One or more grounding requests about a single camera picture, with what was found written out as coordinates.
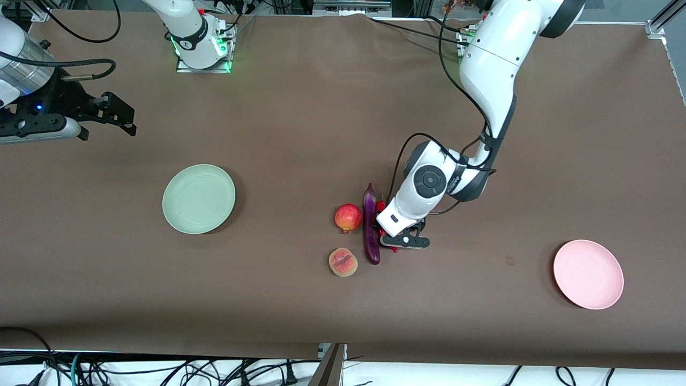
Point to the red chili pepper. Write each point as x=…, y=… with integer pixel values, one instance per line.
x=380, y=205

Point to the aluminium frame post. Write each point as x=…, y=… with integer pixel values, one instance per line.
x=329, y=370

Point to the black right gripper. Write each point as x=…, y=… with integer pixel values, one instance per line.
x=63, y=99

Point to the diagonal aluminium profile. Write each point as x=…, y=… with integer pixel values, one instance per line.
x=672, y=9

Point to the metal corner bracket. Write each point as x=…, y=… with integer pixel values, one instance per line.
x=655, y=28
x=37, y=16

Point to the pink yellow peach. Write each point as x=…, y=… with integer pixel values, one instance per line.
x=343, y=262

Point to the brown table cover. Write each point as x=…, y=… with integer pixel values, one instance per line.
x=268, y=134

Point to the aluminium frame bar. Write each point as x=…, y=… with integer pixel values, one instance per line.
x=351, y=8

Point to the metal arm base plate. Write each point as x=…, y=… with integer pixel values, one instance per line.
x=461, y=48
x=203, y=70

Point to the long purple eggplant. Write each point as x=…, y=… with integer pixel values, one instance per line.
x=371, y=236

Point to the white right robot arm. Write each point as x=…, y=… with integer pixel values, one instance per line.
x=187, y=27

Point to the light green round plate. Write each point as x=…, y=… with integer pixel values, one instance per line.
x=199, y=199

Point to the pink round plate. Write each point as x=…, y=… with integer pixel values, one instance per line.
x=588, y=274

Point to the red pomegranate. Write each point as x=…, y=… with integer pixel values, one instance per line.
x=348, y=217

